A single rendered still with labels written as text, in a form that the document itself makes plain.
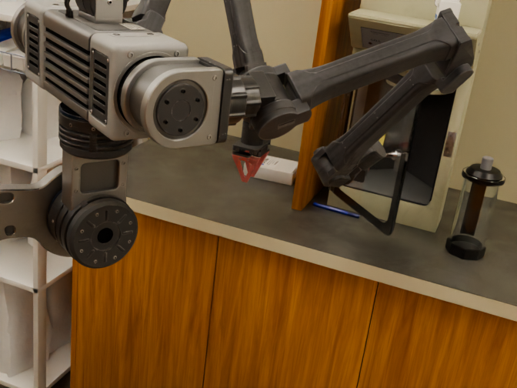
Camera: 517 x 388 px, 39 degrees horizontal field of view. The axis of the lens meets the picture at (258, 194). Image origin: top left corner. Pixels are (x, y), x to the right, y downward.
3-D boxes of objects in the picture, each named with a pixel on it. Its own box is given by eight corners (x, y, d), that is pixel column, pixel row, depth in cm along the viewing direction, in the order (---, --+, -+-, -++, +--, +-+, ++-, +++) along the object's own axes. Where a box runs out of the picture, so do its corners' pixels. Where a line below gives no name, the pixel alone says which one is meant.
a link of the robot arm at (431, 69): (434, 24, 135) (462, 69, 131) (451, 26, 139) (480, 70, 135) (301, 155, 163) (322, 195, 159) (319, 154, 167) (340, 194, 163)
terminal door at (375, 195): (332, 191, 209) (355, 54, 194) (391, 238, 184) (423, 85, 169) (330, 191, 209) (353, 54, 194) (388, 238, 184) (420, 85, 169)
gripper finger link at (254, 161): (264, 178, 184) (268, 144, 180) (254, 188, 178) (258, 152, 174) (239, 172, 186) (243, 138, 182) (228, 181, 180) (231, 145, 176)
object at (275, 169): (253, 163, 237) (255, 152, 236) (300, 173, 234) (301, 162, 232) (242, 175, 226) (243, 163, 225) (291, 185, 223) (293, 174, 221)
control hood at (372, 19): (352, 45, 194) (358, 8, 191) (474, 68, 185) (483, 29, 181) (341, 51, 184) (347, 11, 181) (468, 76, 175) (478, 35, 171)
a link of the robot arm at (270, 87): (240, 71, 117) (253, 98, 115) (289, 69, 123) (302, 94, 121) (218, 106, 124) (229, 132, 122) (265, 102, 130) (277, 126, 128)
